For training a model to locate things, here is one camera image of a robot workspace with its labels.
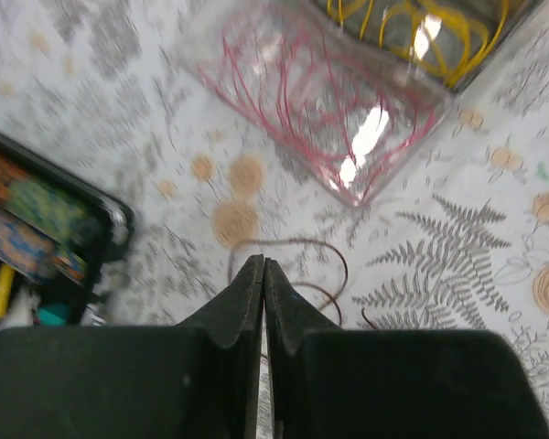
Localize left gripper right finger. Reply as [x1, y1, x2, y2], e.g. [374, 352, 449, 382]
[264, 260, 549, 438]

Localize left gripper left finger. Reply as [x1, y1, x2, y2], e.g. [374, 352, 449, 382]
[0, 255, 264, 438]

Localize brown wires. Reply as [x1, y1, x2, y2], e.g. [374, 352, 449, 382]
[227, 237, 385, 330]

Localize pink wire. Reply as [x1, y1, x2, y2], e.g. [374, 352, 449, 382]
[199, 8, 436, 202]

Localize yellow wires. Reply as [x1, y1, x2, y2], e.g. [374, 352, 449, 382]
[327, 0, 509, 86]

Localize floral patterned table mat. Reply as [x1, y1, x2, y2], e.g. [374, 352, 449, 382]
[0, 1, 549, 420]

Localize black poker chip case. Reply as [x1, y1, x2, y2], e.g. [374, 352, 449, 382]
[0, 133, 136, 329]

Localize clear plastic box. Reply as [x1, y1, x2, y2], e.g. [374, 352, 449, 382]
[180, 1, 450, 207]

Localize smoky grey plastic box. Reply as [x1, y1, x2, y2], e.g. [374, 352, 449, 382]
[313, 0, 541, 92]

